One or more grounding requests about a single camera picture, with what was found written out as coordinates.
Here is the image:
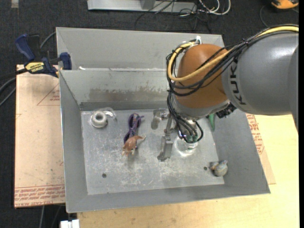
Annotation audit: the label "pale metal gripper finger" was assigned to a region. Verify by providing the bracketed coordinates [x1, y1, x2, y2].
[151, 108, 170, 130]
[157, 135, 173, 162]

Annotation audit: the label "clear glass jar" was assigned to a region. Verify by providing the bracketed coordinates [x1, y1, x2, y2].
[174, 136, 199, 157]

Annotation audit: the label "purple sunglasses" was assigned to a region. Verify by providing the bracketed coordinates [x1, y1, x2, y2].
[123, 113, 145, 145]

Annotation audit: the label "green pointed object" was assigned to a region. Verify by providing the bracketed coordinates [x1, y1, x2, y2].
[206, 114, 217, 132]

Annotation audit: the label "brown toy animal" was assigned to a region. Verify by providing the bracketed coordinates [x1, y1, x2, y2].
[121, 135, 147, 157]

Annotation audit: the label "grey metal bin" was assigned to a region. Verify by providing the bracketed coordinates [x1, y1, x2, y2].
[56, 27, 271, 214]

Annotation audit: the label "grey-blue toy bird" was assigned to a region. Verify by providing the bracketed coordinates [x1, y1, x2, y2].
[209, 160, 229, 177]

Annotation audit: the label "brown cardboard board, red print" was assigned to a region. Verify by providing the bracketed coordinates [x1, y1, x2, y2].
[14, 64, 276, 209]

